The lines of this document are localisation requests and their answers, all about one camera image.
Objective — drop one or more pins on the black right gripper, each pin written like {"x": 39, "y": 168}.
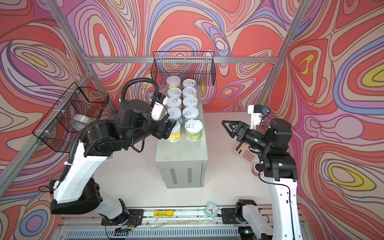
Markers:
{"x": 245, "y": 127}

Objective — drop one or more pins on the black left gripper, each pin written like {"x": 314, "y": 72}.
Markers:
{"x": 161, "y": 134}

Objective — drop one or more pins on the blue can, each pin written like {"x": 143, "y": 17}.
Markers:
{"x": 175, "y": 114}
{"x": 190, "y": 113}

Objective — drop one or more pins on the can one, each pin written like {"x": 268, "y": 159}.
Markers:
{"x": 174, "y": 102}

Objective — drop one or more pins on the can two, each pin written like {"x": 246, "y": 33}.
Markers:
{"x": 175, "y": 133}

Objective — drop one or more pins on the pink label can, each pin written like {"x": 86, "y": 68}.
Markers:
{"x": 174, "y": 92}
{"x": 190, "y": 102}

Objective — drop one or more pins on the green label can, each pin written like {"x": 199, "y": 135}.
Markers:
{"x": 194, "y": 130}

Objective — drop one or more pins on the orange fruit can plastic lid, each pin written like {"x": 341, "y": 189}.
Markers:
{"x": 173, "y": 82}

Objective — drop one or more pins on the white brown label can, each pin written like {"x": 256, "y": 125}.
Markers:
{"x": 189, "y": 83}

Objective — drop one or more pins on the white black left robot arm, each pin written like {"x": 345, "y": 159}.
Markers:
{"x": 76, "y": 192}

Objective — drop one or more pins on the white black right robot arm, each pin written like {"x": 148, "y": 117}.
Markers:
{"x": 278, "y": 169}

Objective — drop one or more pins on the pink calculator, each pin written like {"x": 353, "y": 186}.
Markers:
{"x": 242, "y": 150}

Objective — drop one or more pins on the pink round container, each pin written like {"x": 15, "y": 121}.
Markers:
{"x": 255, "y": 172}

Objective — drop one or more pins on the silver tape roll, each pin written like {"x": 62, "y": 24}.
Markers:
{"x": 82, "y": 119}

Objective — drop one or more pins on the grey metal cabinet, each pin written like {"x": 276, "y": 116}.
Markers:
{"x": 183, "y": 164}

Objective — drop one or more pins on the teal alarm clock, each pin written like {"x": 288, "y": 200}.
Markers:
{"x": 211, "y": 210}

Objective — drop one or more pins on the green circuit board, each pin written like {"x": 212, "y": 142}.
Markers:
{"x": 122, "y": 232}

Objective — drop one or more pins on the black wire basket left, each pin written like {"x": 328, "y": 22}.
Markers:
{"x": 57, "y": 130}

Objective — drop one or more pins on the black wire basket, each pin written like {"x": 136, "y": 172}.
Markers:
{"x": 57, "y": 130}
{"x": 197, "y": 65}

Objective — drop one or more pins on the black wire basket rear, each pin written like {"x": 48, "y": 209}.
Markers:
{"x": 197, "y": 65}

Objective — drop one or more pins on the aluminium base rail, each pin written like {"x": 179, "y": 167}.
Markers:
{"x": 157, "y": 217}

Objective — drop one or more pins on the white vented cable duct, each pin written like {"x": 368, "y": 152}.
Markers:
{"x": 190, "y": 233}

